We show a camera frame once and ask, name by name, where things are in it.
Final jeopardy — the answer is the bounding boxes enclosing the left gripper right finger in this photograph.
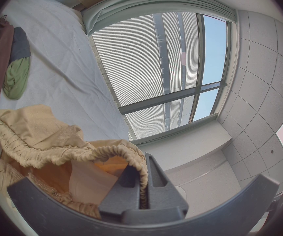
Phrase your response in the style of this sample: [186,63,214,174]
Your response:
[145,153,189,214]

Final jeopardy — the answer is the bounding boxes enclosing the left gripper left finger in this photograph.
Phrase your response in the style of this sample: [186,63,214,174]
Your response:
[99,165,140,218]

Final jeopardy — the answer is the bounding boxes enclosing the beige shorts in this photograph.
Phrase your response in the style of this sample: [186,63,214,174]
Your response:
[0,104,150,219]

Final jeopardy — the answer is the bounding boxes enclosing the bed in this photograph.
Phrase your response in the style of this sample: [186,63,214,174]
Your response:
[0,0,136,142]

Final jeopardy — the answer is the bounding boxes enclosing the window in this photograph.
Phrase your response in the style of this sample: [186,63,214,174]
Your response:
[87,11,238,142]

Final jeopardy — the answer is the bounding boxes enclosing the green garment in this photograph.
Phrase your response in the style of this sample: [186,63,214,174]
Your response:
[3,56,31,101]

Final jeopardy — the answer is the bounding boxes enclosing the black garment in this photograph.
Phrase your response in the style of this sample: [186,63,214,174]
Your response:
[11,27,32,64]

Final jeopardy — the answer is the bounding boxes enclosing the blue-green curtain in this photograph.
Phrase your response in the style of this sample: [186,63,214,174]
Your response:
[82,0,238,37]

